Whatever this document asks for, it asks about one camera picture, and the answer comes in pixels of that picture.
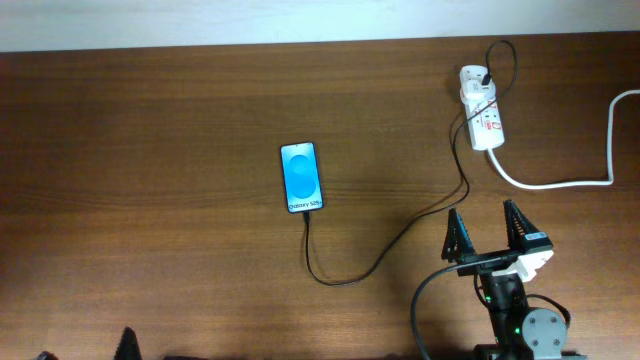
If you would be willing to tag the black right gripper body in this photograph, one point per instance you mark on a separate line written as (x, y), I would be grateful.
(484, 263)

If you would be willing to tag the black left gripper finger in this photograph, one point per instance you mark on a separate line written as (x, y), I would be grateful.
(46, 356)
(128, 348)

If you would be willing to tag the blue Samsung Galaxy smartphone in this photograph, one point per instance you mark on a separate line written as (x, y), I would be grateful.
(303, 191)

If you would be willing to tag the white power strip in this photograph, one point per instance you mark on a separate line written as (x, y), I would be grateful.
(485, 126)

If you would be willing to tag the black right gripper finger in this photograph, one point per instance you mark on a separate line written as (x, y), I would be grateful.
(457, 245)
(523, 236)

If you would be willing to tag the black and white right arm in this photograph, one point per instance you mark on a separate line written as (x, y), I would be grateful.
(525, 325)

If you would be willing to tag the white USB wall charger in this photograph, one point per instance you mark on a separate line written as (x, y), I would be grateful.
(474, 91)

